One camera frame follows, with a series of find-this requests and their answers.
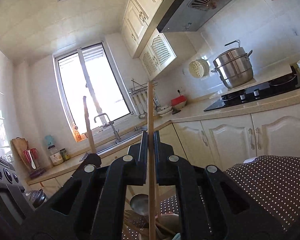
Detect metal spoon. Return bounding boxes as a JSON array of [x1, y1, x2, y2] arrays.
[[129, 194, 150, 216]]

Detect pale blue bottle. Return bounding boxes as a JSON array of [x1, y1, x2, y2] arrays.
[[44, 135, 56, 148]]

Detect black gas stove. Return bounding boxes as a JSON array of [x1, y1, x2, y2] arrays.
[[203, 66, 300, 112]]

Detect red utensil holder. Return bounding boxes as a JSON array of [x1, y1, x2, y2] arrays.
[[23, 148, 39, 170]]

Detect stack of white bowls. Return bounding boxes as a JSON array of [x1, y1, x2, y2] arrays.
[[157, 106, 173, 115]]

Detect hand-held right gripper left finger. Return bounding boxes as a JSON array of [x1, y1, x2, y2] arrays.
[[17, 130, 148, 240]]

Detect grey range hood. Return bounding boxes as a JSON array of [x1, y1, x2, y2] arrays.
[[156, 0, 255, 33]]

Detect window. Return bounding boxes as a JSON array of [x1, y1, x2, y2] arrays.
[[52, 42, 138, 143]]

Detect steel sink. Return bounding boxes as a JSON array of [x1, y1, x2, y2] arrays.
[[96, 127, 148, 155]]

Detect white spatula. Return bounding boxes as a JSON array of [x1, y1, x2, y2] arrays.
[[29, 150, 37, 169]]

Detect cream base cabinets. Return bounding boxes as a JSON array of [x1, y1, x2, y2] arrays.
[[27, 104, 300, 198]]

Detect small lattice door cabinet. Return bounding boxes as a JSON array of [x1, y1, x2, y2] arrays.
[[139, 33, 177, 77]]

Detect bunch of wooden chopsticks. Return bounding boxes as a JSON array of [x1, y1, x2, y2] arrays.
[[124, 186, 177, 240]]

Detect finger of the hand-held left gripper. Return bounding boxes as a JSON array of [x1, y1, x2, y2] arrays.
[[79, 152, 102, 168]]

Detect steel faucet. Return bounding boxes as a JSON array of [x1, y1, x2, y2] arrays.
[[94, 113, 122, 140]]

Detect grey appliance with round knobs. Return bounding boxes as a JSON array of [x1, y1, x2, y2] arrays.
[[0, 150, 34, 228]]

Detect wooden cutting board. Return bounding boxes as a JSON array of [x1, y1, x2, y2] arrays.
[[11, 137, 29, 167]]

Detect cream wall cabinets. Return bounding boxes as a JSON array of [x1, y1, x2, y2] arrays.
[[121, 0, 290, 58]]

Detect clear jar cream label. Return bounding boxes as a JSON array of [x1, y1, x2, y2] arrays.
[[49, 145, 64, 166]]

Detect steel steamer pot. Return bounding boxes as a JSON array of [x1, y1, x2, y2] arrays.
[[210, 40, 255, 89]]

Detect wall utensil rack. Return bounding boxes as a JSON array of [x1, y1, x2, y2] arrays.
[[129, 78, 158, 95]]

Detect red container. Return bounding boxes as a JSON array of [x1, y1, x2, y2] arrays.
[[171, 95, 188, 109]]

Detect long wooden chopstick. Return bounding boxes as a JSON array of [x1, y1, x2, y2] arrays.
[[83, 96, 97, 155], [147, 81, 157, 240]]

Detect brown polka dot tablecloth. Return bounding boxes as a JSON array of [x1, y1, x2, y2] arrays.
[[122, 155, 300, 240]]

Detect cream perforated steamer plate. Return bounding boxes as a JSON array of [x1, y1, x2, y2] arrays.
[[189, 59, 209, 78]]

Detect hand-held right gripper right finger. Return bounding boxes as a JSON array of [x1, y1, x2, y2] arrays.
[[153, 130, 289, 240]]

